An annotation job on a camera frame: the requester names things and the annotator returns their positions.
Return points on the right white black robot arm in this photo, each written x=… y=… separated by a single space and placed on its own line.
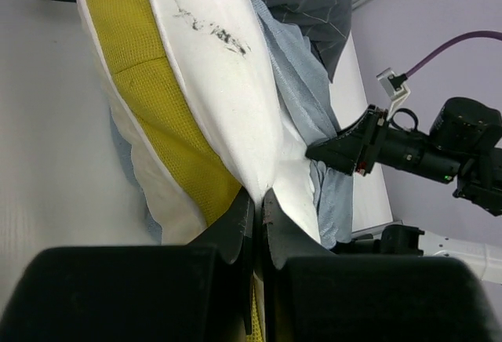
x=460 y=147

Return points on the white pillow yellow edge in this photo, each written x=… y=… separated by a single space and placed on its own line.
x=191 y=89

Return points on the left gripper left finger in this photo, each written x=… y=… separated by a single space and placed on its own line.
x=200 y=291

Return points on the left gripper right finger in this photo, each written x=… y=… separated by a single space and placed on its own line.
x=312 y=294

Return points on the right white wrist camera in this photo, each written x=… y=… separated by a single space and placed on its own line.
x=396 y=89

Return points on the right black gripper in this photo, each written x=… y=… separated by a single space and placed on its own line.
x=408 y=150

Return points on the blue whale-print pillowcase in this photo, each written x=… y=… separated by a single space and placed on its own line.
x=306 y=102

